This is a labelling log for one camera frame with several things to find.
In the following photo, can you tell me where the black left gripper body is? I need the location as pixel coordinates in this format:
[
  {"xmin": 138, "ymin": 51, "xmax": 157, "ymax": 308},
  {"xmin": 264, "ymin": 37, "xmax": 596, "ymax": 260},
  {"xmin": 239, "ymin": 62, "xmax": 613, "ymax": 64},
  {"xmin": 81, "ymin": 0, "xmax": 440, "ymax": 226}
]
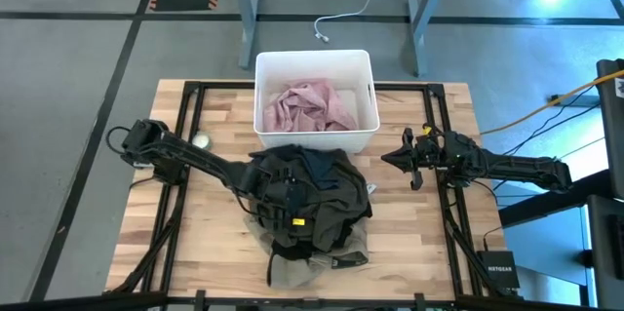
[{"xmin": 249, "ymin": 160, "xmax": 309, "ymax": 230}]

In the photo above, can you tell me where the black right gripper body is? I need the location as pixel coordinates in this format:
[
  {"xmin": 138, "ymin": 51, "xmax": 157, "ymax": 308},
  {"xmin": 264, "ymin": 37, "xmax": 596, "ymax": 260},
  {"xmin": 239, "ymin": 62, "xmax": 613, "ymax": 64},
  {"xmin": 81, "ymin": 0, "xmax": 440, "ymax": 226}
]
[{"xmin": 400, "ymin": 125, "xmax": 462, "ymax": 192}]

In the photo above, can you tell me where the navy blue garment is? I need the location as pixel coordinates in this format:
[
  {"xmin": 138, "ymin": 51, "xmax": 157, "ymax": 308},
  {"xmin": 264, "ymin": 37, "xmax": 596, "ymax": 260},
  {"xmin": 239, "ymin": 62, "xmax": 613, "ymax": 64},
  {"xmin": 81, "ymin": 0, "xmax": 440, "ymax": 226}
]
[{"xmin": 299, "ymin": 147, "xmax": 342, "ymax": 191}]

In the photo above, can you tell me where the olive green garment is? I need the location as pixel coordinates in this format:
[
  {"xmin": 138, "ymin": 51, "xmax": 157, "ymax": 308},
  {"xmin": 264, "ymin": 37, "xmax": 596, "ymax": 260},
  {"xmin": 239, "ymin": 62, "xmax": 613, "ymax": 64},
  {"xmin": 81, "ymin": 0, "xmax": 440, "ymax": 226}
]
[{"xmin": 248, "ymin": 143, "xmax": 374, "ymax": 253}]

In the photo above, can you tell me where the black garment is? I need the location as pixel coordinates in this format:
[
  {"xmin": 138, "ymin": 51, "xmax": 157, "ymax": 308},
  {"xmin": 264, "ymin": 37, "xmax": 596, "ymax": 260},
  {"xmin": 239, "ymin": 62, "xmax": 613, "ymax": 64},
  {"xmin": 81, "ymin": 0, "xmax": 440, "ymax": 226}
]
[{"xmin": 265, "ymin": 222, "xmax": 355, "ymax": 288}]

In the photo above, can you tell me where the beige garment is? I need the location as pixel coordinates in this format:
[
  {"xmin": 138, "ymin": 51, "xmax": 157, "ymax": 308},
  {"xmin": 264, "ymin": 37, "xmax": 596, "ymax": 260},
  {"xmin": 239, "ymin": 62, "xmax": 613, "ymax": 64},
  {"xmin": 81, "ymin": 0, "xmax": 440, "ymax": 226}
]
[{"xmin": 243, "ymin": 213, "xmax": 371, "ymax": 290}]

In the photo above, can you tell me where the white tape roll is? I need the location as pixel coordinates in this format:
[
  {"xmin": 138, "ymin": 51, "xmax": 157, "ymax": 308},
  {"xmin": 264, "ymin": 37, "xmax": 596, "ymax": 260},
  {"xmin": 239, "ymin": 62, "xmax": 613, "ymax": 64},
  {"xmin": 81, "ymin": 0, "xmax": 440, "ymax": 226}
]
[{"xmin": 191, "ymin": 133, "xmax": 214, "ymax": 151}]

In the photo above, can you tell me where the pink cloth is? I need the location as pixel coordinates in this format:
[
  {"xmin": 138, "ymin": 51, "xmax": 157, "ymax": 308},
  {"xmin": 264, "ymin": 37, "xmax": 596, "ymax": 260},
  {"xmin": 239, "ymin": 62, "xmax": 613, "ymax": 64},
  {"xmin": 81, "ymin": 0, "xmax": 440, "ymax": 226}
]
[{"xmin": 262, "ymin": 78, "xmax": 360, "ymax": 134}]

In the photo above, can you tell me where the white plastic bin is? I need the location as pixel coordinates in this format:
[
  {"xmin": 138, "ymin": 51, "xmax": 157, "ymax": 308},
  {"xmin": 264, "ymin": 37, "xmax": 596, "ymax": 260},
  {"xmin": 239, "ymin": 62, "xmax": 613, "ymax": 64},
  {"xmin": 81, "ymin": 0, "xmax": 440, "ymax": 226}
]
[{"xmin": 253, "ymin": 49, "xmax": 381, "ymax": 155}]

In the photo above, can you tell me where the black equipment cabinet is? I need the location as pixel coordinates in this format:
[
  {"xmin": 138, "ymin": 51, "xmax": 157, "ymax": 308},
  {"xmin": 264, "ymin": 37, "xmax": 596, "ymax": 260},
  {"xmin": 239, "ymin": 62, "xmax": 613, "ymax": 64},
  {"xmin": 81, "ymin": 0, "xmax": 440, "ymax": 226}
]
[{"xmin": 595, "ymin": 58, "xmax": 624, "ymax": 311}]

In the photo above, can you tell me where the black aluminium table frame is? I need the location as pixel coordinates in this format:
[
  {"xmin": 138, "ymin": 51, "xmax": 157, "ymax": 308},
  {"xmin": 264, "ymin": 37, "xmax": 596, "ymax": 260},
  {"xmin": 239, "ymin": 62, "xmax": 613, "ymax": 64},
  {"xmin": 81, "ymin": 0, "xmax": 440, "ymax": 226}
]
[{"xmin": 104, "ymin": 80, "xmax": 526, "ymax": 311}]

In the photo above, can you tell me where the black cable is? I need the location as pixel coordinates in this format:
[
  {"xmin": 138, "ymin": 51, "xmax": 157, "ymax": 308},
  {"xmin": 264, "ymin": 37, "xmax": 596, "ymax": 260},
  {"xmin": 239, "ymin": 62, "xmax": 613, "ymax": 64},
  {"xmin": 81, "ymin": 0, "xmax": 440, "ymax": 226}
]
[{"xmin": 501, "ymin": 91, "xmax": 604, "ymax": 156}]

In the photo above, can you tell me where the black Netgear switch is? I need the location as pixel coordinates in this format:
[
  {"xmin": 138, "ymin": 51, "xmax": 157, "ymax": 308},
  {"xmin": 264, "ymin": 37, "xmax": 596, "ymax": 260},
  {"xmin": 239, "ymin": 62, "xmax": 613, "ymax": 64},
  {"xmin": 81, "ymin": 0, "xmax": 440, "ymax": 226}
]
[{"xmin": 476, "ymin": 250, "xmax": 521, "ymax": 291}]

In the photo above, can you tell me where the yellow cable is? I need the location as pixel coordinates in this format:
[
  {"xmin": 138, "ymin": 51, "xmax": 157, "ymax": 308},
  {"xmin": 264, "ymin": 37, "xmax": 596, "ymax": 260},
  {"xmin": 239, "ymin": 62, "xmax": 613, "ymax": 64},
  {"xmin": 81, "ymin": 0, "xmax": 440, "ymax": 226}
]
[{"xmin": 480, "ymin": 69, "xmax": 624, "ymax": 136}]

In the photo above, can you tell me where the white cable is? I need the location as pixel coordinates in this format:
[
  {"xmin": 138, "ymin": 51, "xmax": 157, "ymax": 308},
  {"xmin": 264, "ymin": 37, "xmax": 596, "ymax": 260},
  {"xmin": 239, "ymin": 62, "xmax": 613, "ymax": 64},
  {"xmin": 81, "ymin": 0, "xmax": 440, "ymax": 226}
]
[{"xmin": 313, "ymin": 0, "xmax": 381, "ymax": 43}]

